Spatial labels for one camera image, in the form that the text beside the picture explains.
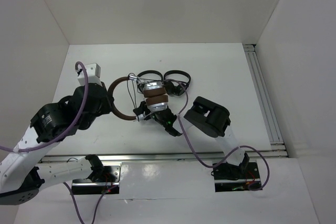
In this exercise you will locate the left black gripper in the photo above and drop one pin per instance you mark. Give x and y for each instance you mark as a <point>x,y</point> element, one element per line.
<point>106,109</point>

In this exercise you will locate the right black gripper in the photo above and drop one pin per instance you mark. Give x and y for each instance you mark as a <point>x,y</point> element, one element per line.
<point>140,110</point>

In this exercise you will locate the brown silver headphones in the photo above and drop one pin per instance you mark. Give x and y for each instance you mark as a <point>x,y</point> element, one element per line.
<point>155,97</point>

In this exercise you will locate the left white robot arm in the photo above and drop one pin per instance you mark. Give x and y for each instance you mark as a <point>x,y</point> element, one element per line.
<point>23,177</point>

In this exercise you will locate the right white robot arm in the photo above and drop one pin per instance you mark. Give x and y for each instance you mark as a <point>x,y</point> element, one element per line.
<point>213,120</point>

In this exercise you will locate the right black headphones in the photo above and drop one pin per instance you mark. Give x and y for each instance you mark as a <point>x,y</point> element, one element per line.
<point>176,88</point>

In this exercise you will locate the black headphones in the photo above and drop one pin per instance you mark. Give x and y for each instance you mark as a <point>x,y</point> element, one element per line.
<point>148,75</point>
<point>176,88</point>

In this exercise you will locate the left black headphones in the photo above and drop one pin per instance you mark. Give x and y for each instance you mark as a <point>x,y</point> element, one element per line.
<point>148,75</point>

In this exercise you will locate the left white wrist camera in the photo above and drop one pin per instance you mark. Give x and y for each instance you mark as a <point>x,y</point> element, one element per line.
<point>93,71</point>

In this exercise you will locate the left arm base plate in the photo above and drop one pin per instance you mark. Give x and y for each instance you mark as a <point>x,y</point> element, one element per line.
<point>109,181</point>

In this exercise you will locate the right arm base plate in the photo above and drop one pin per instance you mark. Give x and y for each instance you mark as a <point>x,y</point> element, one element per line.
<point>227,178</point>

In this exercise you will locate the aluminium rail front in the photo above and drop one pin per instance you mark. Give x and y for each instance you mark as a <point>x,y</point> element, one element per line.
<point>161,157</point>

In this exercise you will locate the aluminium rail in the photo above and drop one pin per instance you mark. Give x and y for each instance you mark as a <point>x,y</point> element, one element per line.
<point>275,148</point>
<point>161,157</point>

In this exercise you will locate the aluminium rail right side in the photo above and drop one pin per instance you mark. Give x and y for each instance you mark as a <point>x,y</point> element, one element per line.
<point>275,148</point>

